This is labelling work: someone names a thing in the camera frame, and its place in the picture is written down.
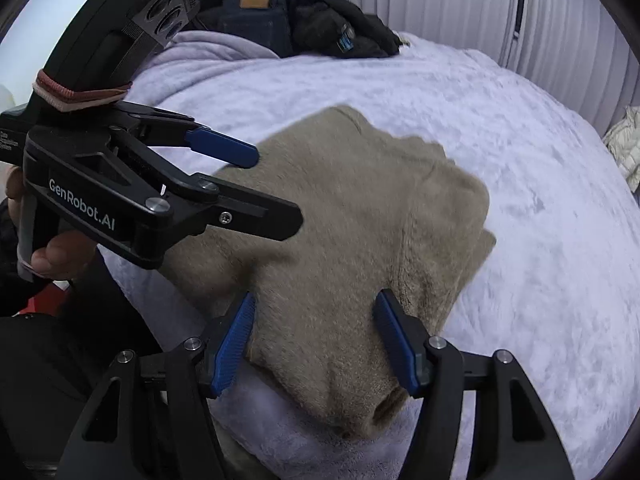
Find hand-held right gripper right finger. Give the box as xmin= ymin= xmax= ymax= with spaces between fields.
xmin=372 ymin=288 xmax=576 ymax=480

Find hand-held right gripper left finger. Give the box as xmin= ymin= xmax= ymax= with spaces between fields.
xmin=59 ymin=291 xmax=257 ymax=480

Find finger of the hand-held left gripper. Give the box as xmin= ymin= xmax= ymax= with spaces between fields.
xmin=117 ymin=101 xmax=260 ymax=168
xmin=135 ymin=174 xmax=304 ymax=268

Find olive knit sweater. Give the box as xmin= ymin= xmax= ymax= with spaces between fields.
xmin=160 ymin=105 xmax=497 ymax=441

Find person's left hand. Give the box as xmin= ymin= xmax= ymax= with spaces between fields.
xmin=5 ymin=164 xmax=98 ymax=278

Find reddish brown elastic band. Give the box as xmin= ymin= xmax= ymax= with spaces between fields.
xmin=32 ymin=70 xmax=133 ymax=113

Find grey fleece blanket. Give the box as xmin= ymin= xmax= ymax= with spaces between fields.
xmin=135 ymin=30 xmax=281 ymax=91

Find dark blue jeans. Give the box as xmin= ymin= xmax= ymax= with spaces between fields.
xmin=217 ymin=0 xmax=293 ymax=58

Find white fluffy bed blanket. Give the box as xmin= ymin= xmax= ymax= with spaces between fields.
xmin=97 ymin=32 xmax=640 ymax=480

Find black jacket with blue tag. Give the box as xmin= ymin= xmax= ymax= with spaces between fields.
xmin=190 ymin=0 xmax=403 ymax=58

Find red object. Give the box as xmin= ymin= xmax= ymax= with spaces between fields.
xmin=27 ymin=282 xmax=68 ymax=313

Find white pleated curtain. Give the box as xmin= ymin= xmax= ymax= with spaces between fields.
xmin=345 ymin=0 xmax=640 ymax=133

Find white puffer jacket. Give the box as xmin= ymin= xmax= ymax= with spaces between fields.
xmin=602 ymin=105 xmax=640 ymax=193

